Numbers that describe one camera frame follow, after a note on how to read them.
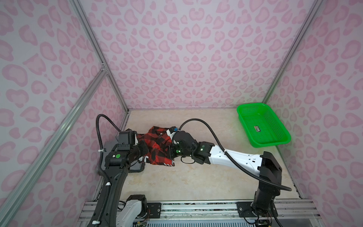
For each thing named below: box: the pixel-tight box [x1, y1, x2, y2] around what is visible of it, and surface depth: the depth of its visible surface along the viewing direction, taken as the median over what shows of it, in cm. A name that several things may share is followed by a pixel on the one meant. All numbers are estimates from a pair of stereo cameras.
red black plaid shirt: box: [137, 125, 175, 167], surface depth 74 cm
